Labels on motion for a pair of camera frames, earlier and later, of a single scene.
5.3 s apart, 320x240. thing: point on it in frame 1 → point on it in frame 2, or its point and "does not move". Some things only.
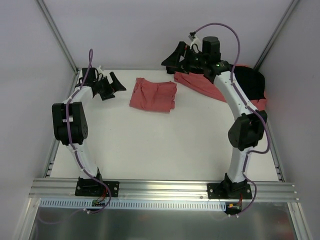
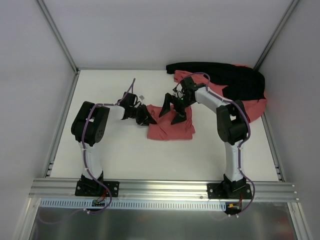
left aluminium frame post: [50, 20] does not move
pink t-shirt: [154, 96] → [164, 130]
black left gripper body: [104, 87] → [141, 114]
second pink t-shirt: [200, 84] does not move
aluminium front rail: [42, 189] does not move
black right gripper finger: [172, 69] → [180, 115]
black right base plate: [229, 190] does not move
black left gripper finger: [116, 85] → [150, 119]
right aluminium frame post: [275, 34] does not move
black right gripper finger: [173, 60] → [166, 107]
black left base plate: [90, 187] does not move
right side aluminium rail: [275, 156] does not move
